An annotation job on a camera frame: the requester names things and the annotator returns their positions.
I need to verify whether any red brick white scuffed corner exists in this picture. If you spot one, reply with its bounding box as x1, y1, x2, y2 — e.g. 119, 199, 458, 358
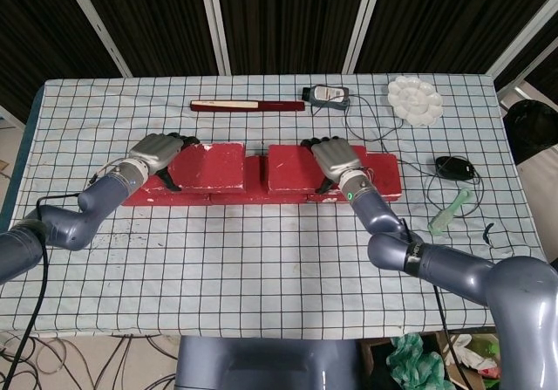
266, 144, 341, 196

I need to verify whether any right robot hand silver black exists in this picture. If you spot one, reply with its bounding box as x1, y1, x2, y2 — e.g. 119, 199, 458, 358
300, 135, 364, 194

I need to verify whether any red brick chipped white edge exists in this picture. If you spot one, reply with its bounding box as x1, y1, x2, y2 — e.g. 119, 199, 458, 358
167, 142, 246, 192

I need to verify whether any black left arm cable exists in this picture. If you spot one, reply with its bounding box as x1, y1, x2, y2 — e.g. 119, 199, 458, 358
0, 193, 95, 390

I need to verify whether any black bag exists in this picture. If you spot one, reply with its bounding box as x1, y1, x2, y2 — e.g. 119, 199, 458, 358
500, 99, 558, 167

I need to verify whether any white black grid tablecloth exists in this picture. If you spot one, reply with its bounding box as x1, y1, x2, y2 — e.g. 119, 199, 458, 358
0, 73, 553, 339

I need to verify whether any white frame post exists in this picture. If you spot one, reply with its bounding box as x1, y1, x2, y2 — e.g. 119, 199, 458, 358
65, 0, 133, 78
199, 0, 231, 76
490, 0, 558, 99
342, 0, 393, 75

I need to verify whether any black mouse cable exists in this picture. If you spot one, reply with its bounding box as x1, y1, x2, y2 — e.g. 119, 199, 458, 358
425, 170, 518, 251

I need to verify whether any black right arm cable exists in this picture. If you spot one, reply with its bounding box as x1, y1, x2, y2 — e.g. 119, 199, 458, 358
400, 217, 464, 390

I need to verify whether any black computer mouse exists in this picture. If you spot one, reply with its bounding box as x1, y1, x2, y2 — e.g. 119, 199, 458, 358
434, 155, 476, 181

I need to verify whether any green plastic bag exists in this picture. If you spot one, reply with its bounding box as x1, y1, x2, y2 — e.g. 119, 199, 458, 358
387, 332, 446, 390

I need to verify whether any white flower paint palette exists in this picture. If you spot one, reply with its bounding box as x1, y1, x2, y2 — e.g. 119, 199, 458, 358
387, 75, 444, 127

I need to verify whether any dark red folded fan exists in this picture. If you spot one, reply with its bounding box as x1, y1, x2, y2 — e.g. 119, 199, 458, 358
190, 99, 305, 113

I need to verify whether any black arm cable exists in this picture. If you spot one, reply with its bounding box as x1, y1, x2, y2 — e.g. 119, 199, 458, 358
400, 217, 464, 390
0, 193, 95, 390

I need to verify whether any green plastic brush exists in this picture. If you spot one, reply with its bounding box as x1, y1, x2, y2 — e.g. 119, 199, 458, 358
427, 188, 473, 236

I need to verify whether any thin black cable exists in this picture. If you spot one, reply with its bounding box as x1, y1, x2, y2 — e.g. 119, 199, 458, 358
310, 95, 438, 175

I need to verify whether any red brick with white sticker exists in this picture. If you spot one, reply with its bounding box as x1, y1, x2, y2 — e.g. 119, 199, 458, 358
307, 145, 403, 202

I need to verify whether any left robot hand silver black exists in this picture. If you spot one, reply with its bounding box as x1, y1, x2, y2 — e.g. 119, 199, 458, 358
129, 132, 201, 192

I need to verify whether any grey-blue robot torso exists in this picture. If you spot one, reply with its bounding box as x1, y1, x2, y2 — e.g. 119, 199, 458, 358
174, 335, 363, 390

